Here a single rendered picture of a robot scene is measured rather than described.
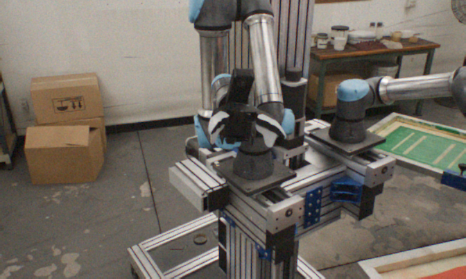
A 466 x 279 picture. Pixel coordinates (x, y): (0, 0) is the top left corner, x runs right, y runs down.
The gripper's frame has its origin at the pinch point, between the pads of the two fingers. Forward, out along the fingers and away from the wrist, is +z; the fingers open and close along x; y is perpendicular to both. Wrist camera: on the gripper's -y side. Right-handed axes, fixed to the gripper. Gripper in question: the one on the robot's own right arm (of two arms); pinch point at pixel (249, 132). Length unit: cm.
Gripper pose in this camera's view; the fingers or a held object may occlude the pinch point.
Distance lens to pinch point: 79.3
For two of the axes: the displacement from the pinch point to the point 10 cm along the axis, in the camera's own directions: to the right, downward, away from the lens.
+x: -9.8, -0.6, -2.0
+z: 1.6, 4.1, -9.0
